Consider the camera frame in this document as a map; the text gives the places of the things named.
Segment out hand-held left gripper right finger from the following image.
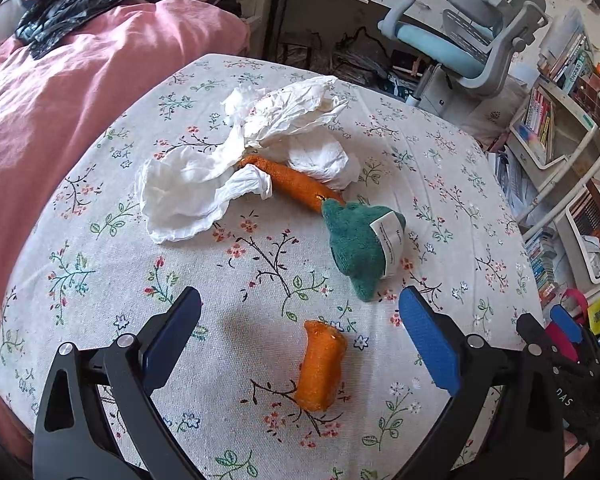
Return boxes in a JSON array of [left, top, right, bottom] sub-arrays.
[[399, 285, 565, 480]]

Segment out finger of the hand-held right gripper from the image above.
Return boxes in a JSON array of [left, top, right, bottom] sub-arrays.
[[549, 304, 600, 362]]

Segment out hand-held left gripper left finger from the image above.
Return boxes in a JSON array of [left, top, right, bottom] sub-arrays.
[[32, 287, 206, 480]]

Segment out short orange plush piece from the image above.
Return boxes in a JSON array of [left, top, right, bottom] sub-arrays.
[[294, 320, 349, 414]]

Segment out pink tote bag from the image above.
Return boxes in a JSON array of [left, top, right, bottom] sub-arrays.
[[545, 287, 589, 362]]

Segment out row of blue and green books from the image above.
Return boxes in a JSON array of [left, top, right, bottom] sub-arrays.
[[524, 230, 562, 307]]

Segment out floral tablecloth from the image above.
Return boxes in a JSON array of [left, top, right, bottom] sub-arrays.
[[0, 52, 547, 480]]

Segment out row of orange and black books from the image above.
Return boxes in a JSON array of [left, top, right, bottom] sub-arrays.
[[571, 195, 600, 261]]

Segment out large cream rolling cart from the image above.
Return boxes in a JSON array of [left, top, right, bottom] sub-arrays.
[[522, 130, 600, 307]]

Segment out twisted crumpled white tissue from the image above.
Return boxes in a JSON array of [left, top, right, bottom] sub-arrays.
[[139, 125, 274, 246]]

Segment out stack of white notebooks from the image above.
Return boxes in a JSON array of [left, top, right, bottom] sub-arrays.
[[490, 150, 537, 227]]

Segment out small cream rolling cart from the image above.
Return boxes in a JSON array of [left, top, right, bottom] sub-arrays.
[[490, 77, 600, 241]]

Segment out carrot plush toy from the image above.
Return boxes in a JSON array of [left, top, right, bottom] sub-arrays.
[[237, 155, 407, 304]]

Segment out row of thin colourful books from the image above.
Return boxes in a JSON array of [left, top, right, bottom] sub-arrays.
[[524, 89, 557, 162]]

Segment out small crumpled white tissue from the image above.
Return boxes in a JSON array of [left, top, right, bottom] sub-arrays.
[[286, 134, 362, 192]]

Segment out white paper bag leaf print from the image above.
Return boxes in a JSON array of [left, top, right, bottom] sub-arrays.
[[459, 80, 527, 152]]

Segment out pink blanket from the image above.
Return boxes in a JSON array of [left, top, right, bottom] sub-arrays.
[[0, 0, 252, 461]]

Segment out large crumpled white tissue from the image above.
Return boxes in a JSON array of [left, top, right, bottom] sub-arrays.
[[222, 76, 351, 154]]

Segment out pile of books on cart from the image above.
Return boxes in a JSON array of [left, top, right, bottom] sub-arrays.
[[539, 7, 597, 97]]

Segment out grey and blue desk chair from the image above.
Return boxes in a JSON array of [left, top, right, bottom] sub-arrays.
[[377, 0, 552, 121]]

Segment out black plastic bag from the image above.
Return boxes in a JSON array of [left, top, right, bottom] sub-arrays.
[[15, 0, 182, 59]]

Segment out black bag with straps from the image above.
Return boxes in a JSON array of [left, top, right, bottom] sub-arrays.
[[547, 330, 600, 447]]

